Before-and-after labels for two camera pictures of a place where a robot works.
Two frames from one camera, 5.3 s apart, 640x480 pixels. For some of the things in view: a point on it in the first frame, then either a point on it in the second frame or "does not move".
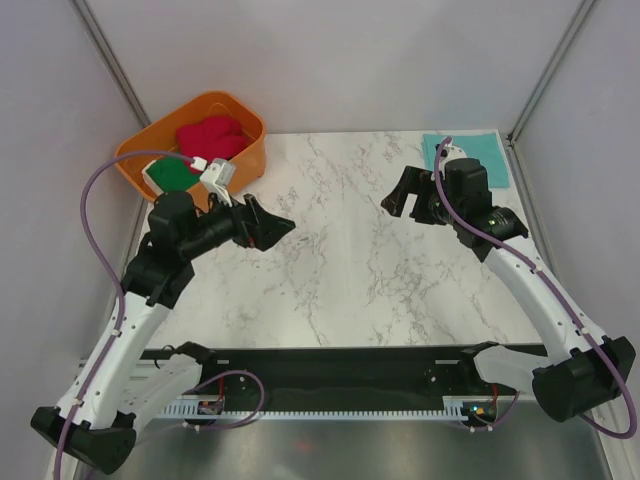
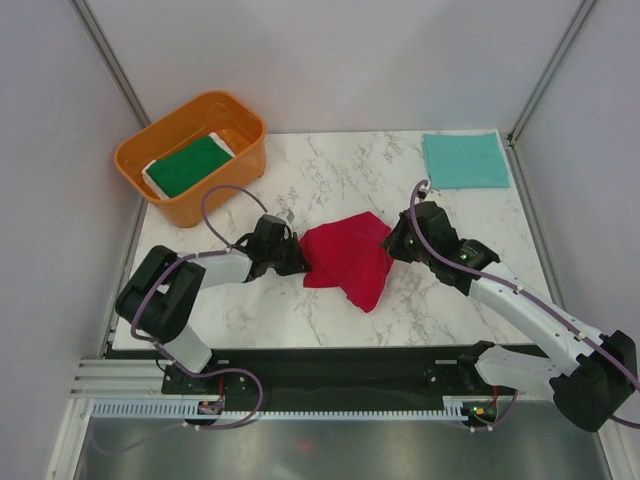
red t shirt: [217, 137] → [349, 253]
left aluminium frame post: [93, 31] does not move
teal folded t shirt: [477, 146] does not move
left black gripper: [262, 235] → [298, 263]
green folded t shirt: [175, 173] does not move
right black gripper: [414, 179] → [392, 243]
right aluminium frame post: [585, 8] does not move
